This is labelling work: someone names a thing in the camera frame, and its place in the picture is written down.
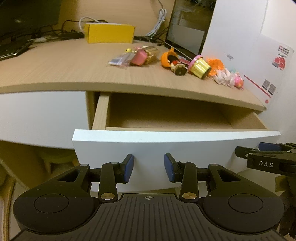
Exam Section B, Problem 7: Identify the pink gold gift box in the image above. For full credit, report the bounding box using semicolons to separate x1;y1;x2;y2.
130;46;159;66

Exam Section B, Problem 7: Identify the black keyboard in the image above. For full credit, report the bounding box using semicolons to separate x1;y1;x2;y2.
0;40;34;61

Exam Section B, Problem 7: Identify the white lace cloth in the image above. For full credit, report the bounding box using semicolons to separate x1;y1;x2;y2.
211;68;235;88

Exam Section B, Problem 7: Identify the black monitor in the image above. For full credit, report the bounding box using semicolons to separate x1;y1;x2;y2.
1;0;62;35

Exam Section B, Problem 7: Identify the yellow cardboard box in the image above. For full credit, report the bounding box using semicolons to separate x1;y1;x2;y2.
84;23;135;43

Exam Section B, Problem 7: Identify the pink green squishy toy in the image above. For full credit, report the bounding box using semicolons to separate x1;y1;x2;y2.
231;72;244;89

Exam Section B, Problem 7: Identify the wooden desk drawer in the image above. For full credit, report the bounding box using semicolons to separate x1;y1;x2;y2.
72;93;279;192

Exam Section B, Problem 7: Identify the orange round toy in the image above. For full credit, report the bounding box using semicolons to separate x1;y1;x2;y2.
206;58;225;77

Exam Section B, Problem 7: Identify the gold pink cupcake toy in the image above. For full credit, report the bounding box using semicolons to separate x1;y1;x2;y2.
188;55;211;79

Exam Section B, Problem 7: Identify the white cable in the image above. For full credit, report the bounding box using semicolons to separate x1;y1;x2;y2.
146;0;168;37

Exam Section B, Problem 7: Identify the pink card packet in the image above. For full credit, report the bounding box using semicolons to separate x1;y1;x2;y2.
108;52;134;67

